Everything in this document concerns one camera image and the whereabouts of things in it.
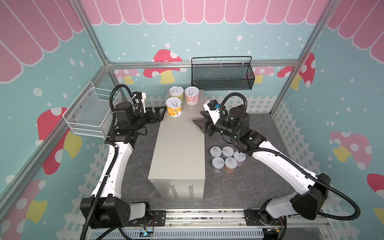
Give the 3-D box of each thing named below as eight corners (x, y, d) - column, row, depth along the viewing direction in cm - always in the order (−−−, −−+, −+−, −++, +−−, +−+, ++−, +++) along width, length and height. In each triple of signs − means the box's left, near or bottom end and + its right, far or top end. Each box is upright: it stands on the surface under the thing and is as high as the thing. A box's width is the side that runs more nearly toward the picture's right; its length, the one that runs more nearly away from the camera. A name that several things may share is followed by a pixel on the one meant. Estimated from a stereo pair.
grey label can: (211, 172, 92) (212, 168, 87) (211, 161, 97) (211, 156, 91) (223, 172, 92) (225, 168, 87) (222, 161, 97) (224, 156, 91)
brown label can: (224, 173, 92) (225, 169, 87) (223, 161, 97) (224, 157, 92) (236, 173, 92) (238, 169, 87) (234, 161, 97) (236, 157, 92)
